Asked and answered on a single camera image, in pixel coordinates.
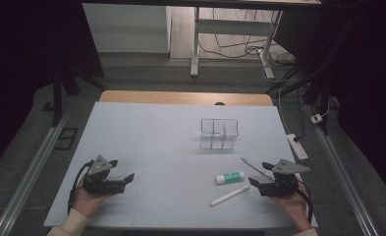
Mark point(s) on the small white adapter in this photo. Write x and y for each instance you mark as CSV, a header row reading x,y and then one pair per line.
x,y
316,118

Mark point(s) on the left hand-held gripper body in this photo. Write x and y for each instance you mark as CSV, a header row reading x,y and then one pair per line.
x,y
99,167

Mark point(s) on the dark curtain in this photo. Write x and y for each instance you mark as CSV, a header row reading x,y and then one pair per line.
x,y
370,82

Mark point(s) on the white and green glue stick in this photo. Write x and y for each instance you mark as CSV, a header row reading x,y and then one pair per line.
x,y
230,178

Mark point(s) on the dark table grommet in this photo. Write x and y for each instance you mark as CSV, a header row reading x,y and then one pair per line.
x,y
219,103

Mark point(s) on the person's left hand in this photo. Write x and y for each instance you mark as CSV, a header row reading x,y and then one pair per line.
x,y
87,203

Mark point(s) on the aluminium floor rail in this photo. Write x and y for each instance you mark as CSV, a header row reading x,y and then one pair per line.
x,y
27,183
344,183

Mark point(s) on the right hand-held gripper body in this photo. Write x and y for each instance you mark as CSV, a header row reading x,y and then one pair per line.
x,y
287,167

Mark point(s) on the white power strip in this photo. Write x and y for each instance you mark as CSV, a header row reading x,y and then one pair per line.
x,y
297,147

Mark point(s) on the white-legged desk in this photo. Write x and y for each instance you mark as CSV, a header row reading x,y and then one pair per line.
x,y
233,27

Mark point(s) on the white table cover sheet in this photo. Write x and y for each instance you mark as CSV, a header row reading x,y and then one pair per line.
x,y
164,183

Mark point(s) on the black stand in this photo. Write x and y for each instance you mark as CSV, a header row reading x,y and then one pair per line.
x,y
57,98
324,95

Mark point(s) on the wooden table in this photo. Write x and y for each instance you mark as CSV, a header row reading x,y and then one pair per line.
x,y
180,97

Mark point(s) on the black floor frame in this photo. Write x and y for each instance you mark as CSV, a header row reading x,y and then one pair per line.
x,y
57,142

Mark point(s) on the clear plastic organizer box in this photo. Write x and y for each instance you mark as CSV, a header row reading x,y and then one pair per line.
x,y
219,141

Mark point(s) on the white cabinet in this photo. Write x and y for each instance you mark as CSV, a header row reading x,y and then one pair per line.
x,y
125,28

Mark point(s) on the silver pen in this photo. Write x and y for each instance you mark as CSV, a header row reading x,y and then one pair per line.
x,y
254,167

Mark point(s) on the person's right hand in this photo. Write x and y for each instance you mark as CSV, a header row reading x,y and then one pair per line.
x,y
292,206

